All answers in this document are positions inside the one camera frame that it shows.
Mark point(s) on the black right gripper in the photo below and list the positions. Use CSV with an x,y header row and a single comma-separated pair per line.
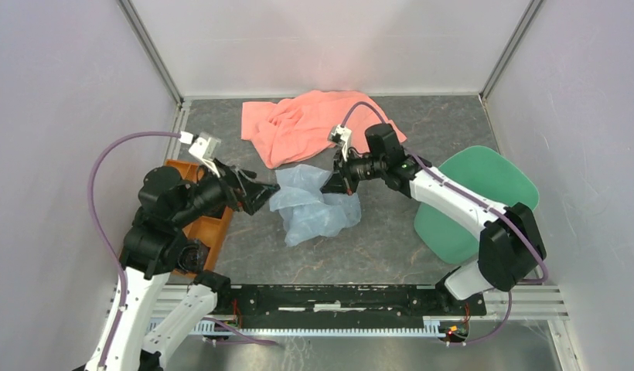
x,y
335,183

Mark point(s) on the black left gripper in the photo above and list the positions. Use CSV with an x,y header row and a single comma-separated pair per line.
x,y
235,182

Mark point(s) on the translucent blue trash bag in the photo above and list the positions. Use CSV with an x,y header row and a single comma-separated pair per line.
x,y
307,212

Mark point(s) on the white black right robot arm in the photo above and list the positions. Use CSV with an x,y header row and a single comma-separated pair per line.
x,y
510,245

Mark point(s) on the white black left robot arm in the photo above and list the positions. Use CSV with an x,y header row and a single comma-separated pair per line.
x,y
127,343

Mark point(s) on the green trash bin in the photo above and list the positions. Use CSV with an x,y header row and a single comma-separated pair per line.
x,y
457,196

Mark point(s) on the orange wooden divided tray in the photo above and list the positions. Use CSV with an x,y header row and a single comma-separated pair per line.
x,y
209,230

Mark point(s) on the pink cloth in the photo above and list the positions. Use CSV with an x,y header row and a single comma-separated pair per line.
x,y
296,129

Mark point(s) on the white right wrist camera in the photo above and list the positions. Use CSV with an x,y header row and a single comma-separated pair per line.
x,y
341,137

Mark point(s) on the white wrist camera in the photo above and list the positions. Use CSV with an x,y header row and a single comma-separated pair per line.
x,y
203,148
341,137

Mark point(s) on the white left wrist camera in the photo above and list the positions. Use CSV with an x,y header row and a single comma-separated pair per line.
x,y
203,148

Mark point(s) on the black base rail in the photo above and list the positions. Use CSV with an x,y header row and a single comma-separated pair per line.
x,y
342,306

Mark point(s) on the white cable duct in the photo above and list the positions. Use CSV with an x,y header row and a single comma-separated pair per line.
x,y
427,329

